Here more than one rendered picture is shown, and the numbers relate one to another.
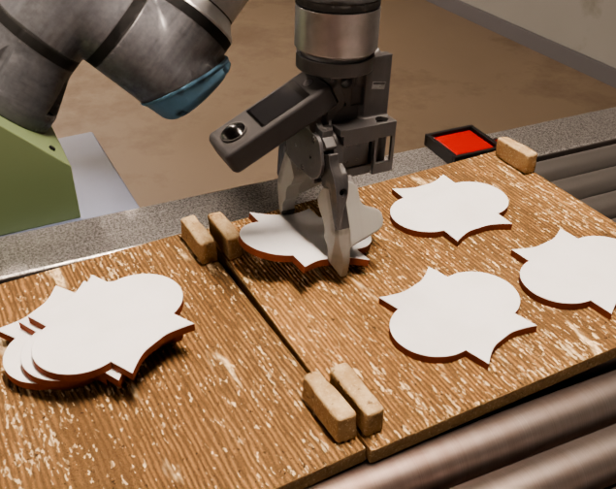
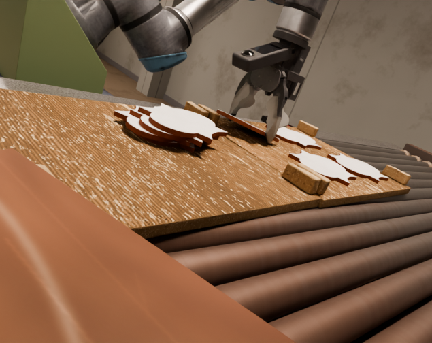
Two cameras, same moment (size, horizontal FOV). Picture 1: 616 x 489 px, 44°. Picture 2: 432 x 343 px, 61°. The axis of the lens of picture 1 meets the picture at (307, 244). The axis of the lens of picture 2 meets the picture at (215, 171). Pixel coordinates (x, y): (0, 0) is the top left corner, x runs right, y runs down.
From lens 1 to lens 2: 42 cm
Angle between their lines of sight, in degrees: 24
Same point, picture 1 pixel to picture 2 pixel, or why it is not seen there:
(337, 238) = (276, 120)
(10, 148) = (83, 48)
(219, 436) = (254, 180)
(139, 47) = (156, 26)
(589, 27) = not seen: hidden behind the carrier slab
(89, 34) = (135, 10)
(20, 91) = (93, 23)
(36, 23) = not seen: outside the picture
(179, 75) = (169, 48)
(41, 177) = (91, 71)
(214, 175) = not seen: hidden behind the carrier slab
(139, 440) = (216, 172)
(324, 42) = (298, 24)
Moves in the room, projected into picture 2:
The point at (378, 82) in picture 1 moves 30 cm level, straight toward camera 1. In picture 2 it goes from (302, 58) to (384, 86)
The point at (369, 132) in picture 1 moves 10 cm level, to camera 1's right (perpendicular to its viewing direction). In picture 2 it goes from (296, 77) to (336, 91)
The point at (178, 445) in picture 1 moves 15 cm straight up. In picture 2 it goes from (237, 178) to (279, 74)
